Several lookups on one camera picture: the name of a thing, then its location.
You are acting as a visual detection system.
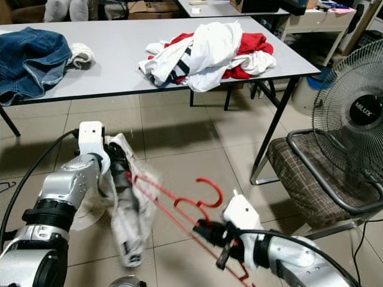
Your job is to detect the red clothes hanger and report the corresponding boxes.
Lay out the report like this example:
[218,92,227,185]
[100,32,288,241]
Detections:
[127,170,253,285]

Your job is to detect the white thin cloth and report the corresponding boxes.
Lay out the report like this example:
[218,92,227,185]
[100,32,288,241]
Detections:
[70,133,163,269]

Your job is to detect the grey robot leg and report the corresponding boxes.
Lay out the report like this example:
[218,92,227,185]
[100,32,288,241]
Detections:
[108,276,149,287]

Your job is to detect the brown checked metal chair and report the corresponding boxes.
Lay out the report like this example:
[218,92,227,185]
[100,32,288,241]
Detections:
[250,128,383,241]

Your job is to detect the grey table black legs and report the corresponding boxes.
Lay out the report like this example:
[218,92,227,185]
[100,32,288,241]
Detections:
[0,22,322,187]

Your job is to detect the blue denim jeans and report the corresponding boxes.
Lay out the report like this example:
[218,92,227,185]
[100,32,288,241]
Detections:
[0,27,74,108]

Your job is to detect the white jacket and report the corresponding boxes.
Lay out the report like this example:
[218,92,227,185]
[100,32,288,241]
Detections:
[139,21,278,94]

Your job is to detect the brown printed cardboard box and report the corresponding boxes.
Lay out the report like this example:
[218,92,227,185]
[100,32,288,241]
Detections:
[127,0,178,20]

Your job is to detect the white pillow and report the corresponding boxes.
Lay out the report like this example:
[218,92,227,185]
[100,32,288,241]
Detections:
[69,0,89,22]
[44,0,71,23]

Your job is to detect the blue white bin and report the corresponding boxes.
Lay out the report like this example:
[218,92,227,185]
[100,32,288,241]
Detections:
[292,66,336,115]

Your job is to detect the white table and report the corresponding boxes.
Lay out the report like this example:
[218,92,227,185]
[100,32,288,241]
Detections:
[175,0,291,17]

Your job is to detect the brown leather chair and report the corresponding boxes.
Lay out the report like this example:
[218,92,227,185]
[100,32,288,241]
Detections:
[0,0,45,25]

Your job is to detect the black standing fan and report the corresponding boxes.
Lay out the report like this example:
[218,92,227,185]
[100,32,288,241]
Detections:
[311,38,383,183]

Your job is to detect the pink blue cloth pile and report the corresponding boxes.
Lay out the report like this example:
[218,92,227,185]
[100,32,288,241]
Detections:
[317,0,358,14]

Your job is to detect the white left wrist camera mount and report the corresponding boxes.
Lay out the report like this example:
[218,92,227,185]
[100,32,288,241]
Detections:
[78,121,108,161]

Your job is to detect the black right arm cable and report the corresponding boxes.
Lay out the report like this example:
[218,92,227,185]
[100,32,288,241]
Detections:
[236,227,364,287]

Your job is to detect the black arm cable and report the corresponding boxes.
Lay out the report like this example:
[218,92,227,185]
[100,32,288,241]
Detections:
[236,227,364,287]
[0,129,81,243]

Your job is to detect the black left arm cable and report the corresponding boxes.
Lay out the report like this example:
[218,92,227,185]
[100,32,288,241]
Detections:
[0,129,81,243]

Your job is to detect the black wire hanger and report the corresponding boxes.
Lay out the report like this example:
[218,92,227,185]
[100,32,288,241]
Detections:
[0,181,17,194]

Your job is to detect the black floor cable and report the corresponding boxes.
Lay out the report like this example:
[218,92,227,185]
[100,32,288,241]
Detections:
[352,218,383,271]

